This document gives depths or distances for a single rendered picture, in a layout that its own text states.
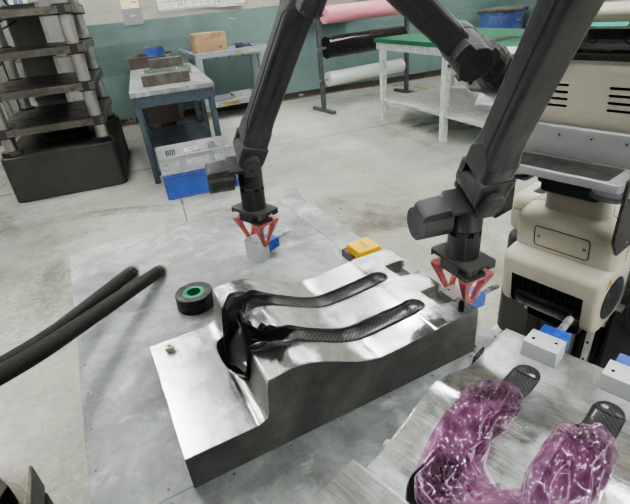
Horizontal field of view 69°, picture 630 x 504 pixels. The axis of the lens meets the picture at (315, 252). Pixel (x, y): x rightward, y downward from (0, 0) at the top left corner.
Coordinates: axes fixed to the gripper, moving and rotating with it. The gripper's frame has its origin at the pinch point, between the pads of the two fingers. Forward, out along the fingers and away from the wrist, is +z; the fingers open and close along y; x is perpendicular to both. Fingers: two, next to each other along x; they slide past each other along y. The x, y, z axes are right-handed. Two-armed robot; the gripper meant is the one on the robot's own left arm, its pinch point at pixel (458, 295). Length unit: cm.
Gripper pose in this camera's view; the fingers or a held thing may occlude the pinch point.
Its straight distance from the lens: 91.7
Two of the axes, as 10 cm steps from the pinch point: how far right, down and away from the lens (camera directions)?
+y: 4.6, 4.1, -7.9
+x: 8.8, -2.9, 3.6
